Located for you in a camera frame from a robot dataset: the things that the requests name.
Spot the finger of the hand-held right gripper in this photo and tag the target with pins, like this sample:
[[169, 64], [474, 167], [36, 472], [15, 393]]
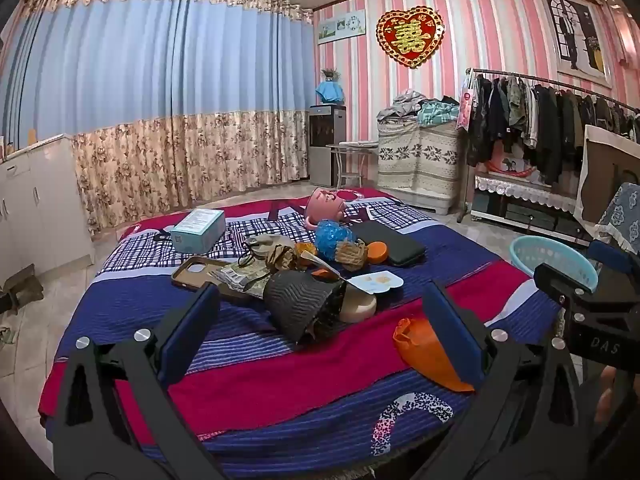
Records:
[[570, 282], [607, 254]]

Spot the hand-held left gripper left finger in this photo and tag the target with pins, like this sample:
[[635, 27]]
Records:
[[192, 330]]

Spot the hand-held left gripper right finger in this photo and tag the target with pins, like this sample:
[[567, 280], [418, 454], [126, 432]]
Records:
[[450, 330]]

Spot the turquoise plastic basket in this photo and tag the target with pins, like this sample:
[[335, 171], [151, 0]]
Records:
[[550, 260]]

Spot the orange round lid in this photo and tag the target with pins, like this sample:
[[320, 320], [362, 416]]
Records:
[[379, 252]]

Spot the brown paper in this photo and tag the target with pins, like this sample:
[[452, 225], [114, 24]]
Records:
[[282, 258]]

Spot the person's right hand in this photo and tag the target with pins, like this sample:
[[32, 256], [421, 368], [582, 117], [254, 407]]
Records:
[[606, 395]]

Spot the blue patterned cover cloth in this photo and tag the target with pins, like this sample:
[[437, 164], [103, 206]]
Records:
[[622, 212]]

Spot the brown phone case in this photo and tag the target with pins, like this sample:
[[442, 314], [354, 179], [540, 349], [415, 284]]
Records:
[[192, 275]]

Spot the printed paper wrapper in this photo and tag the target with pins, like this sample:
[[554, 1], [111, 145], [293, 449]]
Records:
[[240, 277]]

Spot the low dark cabinet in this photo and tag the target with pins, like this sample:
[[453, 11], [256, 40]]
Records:
[[525, 217]]

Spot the white card blue edge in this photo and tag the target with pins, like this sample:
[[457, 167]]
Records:
[[375, 282]]

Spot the beige bowl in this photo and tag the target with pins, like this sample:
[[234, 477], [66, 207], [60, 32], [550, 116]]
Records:
[[360, 307]]

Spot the teal tissue box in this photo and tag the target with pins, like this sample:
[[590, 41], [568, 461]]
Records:
[[197, 230]]

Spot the black flat case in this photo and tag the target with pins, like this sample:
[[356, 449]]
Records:
[[390, 245]]

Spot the white lace cloth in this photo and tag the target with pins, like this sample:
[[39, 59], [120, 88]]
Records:
[[520, 190]]

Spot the black corrugated cup sleeve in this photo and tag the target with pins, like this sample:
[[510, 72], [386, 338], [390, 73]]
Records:
[[295, 305]]

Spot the beige cloth pouch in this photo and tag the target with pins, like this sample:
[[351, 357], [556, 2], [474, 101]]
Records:
[[267, 241]]

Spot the brown woven pouch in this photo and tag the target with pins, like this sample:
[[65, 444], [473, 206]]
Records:
[[352, 257]]

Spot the orange red toy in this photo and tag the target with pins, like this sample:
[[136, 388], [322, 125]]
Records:
[[507, 166]]

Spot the small orange piece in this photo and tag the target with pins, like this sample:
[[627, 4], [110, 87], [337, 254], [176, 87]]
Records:
[[324, 274]]

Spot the row of hanging clothes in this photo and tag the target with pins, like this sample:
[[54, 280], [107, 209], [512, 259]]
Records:
[[545, 120]]

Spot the blue bubble bag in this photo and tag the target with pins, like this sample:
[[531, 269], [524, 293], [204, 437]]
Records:
[[332, 237]]

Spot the patterned cloth covered cabinet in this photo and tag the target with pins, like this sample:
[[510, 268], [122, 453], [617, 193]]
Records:
[[417, 165]]

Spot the pink piggy bank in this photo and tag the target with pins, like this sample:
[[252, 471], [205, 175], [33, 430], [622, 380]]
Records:
[[325, 207]]

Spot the white cabinet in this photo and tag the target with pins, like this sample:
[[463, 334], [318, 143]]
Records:
[[45, 200]]

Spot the pink hanging bag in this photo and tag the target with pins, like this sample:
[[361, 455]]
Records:
[[465, 105]]

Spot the small glass side table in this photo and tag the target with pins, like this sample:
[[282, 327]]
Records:
[[350, 146]]

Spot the metal clothes rack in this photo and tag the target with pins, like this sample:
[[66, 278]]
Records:
[[500, 73]]

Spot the teal patterned cloth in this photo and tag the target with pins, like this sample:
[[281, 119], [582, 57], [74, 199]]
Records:
[[437, 112]]

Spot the grey water dispenser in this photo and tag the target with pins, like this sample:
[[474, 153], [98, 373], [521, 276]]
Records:
[[325, 150]]

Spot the grey clothes pile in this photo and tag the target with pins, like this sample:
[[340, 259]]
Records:
[[400, 107]]

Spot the blue covered water bottle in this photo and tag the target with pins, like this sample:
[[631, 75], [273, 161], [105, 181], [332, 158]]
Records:
[[330, 92]]

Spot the blue and floral curtain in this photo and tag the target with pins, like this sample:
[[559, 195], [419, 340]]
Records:
[[150, 60]]

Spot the small potted plant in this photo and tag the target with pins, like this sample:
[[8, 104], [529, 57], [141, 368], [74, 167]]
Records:
[[330, 74]]

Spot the brown board white frame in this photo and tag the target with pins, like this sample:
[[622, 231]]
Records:
[[602, 175]]

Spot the wall poster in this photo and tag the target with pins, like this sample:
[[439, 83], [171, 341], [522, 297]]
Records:
[[575, 35]]

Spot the red heart wall decoration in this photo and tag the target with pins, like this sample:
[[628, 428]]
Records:
[[410, 35]]

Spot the wall calendar picture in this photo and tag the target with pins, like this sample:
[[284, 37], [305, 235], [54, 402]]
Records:
[[342, 26]]

